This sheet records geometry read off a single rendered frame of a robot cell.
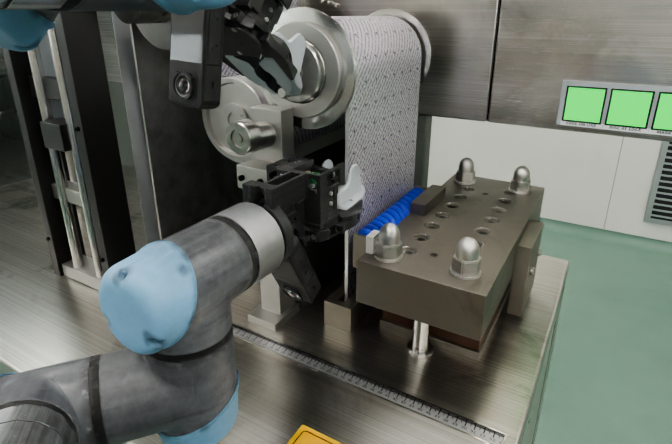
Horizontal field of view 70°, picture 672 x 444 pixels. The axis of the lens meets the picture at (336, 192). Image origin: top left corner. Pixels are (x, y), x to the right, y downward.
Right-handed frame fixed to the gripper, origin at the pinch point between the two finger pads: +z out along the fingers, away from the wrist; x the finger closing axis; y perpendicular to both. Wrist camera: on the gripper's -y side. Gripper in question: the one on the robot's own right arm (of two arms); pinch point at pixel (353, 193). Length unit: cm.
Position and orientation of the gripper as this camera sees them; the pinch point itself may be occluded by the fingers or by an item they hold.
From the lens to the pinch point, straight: 64.6
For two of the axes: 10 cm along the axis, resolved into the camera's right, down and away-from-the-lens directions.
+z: 5.1, -3.0, 8.1
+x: -8.6, -1.8, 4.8
